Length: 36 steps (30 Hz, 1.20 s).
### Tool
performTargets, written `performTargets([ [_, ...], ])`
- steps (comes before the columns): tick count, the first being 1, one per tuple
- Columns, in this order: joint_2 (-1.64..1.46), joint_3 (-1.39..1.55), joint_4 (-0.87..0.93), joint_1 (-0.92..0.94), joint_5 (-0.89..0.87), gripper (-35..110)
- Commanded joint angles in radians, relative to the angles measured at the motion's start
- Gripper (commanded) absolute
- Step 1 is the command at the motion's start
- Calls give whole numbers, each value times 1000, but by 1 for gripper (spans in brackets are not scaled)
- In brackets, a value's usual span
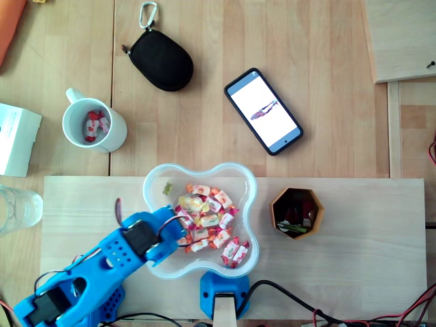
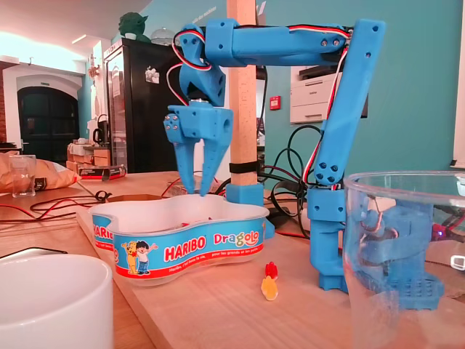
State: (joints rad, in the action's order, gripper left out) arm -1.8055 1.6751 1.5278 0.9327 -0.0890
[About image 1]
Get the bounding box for white cardboard box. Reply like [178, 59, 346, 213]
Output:
[0, 102, 44, 178]

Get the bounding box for large clear drinking glass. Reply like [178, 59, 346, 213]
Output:
[0, 184, 44, 238]

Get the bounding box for smartphone in black case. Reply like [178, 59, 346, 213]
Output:
[223, 67, 305, 157]

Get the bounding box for white ceramic mug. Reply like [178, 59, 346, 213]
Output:
[61, 87, 129, 154]

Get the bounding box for thin black cable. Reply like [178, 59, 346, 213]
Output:
[98, 311, 185, 327]

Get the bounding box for silver carabiner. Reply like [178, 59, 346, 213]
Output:
[138, 1, 159, 31]

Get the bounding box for green cylinder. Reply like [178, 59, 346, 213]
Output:
[276, 220, 307, 234]

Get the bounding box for wrapped candy yellow ends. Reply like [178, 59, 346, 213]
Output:
[178, 194, 205, 213]
[196, 213, 221, 229]

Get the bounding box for red cable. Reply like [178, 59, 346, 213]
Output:
[311, 283, 436, 325]

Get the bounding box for blue post clamp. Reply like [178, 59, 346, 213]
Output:
[199, 271, 251, 321]

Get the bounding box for light wooden post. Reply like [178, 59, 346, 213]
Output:
[213, 292, 238, 327]

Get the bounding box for light wooden board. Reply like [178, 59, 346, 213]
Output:
[37, 175, 429, 321]

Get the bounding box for thick black cable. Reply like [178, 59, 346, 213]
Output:
[245, 279, 343, 324]

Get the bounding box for black oval zip pouch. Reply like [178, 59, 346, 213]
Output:
[121, 29, 195, 93]

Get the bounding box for orange bag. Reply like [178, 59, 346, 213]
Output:
[0, 0, 28, 69]

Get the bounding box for wrapped candy pink ends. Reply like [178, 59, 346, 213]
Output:
[221, 236, 241, 264]
[217, 206, 240, 231]

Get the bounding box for clear Haribo candy bowl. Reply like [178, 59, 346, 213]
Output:
[142, 161, 260, 281]

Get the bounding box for hexagonal wooden box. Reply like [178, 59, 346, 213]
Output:
[269, 186, 326, 241]

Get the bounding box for pale wooden panel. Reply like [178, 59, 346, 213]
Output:
[362, 0, 436, 84]

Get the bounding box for small red part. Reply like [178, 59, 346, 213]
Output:
[285, 200, 316, 219]

